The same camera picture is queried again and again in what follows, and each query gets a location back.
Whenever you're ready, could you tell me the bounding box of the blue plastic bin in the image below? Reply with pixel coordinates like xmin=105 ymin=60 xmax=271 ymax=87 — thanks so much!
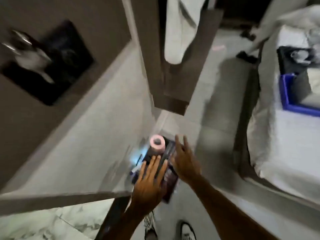
xmin=279 ymin=73 xmax=320 ymax=117

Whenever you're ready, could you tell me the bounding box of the black tray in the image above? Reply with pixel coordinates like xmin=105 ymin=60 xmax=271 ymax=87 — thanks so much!
xmin=276 ymin=46 xmax=315 ymax=76

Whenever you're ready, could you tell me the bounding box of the brown wooden bed frame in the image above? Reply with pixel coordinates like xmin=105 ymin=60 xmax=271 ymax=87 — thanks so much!
xmin=232 ymin=40 xmax=320 ymax=211

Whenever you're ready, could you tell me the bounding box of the person's right hand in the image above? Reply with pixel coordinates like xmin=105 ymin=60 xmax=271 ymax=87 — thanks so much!
xmin=171 ymin=134 xmax=202 ymax=184

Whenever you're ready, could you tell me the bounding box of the bed with white sheet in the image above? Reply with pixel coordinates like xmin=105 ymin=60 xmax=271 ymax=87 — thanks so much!
xmin=246 ymin=5 xmax=320 ymax=205

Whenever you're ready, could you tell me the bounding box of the black wall panel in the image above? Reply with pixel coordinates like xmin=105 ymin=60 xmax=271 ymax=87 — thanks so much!
xmin=0 ymin=19 xmax=96 ymax=106

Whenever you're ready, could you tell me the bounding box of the person's left shoe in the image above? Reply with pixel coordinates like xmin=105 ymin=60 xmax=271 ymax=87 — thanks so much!
xmin=143 ymin=210 xmax=157 ymax=240

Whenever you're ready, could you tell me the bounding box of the dark purple packet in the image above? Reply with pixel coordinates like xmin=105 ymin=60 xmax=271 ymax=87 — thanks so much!
xmin=160 ymin=164 xmax=179 ymax=204

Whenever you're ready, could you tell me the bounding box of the dark tray of toiletries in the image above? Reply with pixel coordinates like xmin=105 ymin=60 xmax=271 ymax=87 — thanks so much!
xmin=130 ymin=136 xmax=185 ymax=185

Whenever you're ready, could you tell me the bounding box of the person's right forearm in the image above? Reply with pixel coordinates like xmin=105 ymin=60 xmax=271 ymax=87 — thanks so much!
xmin=188 ymin=172 xmax=279 ymax=240

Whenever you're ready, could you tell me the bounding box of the white hanging bathrobe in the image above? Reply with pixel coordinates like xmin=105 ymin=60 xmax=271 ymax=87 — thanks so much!
xmin=164 ymin=0 xmax=209 ymax=65

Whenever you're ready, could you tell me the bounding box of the brown wooden ledge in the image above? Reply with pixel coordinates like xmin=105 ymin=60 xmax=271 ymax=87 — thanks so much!
xmin=0 ymin=190 xmax=132 ymax=217

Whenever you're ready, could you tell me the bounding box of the person's left hand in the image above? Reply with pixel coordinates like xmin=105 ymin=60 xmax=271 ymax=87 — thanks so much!
xmin=129 ymin=155 xmax=169 ymax=218

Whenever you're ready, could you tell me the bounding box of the white crumpled duvet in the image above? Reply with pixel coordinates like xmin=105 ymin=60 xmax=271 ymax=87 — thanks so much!
xmin=275 ymin=4 xmax=320 ymax=50

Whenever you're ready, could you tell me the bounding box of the black slipper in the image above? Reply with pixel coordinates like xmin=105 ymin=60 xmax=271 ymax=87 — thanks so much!
xmin=236 ymin=51 xmax=259 ymax=64
xmin=240 ymin=29 xmax=256 ymax=41

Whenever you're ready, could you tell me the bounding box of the person's left forearm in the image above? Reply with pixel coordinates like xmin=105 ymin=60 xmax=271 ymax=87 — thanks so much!
xmin=94 ymin=197 xmax=156 ymax=240

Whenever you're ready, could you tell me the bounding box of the brown wooden wardrobe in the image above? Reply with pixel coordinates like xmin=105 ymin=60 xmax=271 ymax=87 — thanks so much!
xmin=122 ymin=0 xmax=224 ymax=116

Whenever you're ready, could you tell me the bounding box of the pink toilet paper roll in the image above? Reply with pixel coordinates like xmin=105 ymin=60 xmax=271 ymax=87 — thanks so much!
xmin=149 ymin=134 xmax=166 ymax=156

